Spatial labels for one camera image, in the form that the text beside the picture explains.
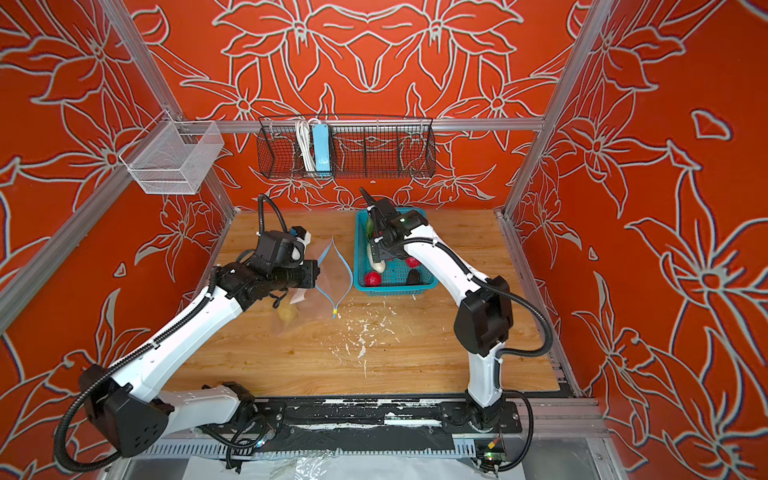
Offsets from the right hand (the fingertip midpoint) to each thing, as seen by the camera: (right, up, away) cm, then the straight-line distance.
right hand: (390, 248), depth 86 cm
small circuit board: (+24, -48, -18) cm, 57 cm away
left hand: (-19, -5, -10) cm, 22 cm away
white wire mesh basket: (-69, +28, +6) cm, 75 cm away
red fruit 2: (-5, -10, +8) cm, 14 cm away
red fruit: (+8, -5, +13) cm, 16 cm away
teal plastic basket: (+3, -11, +12) cm, 17 cm away
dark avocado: (+8, -10, +10) cm, 16 cm away
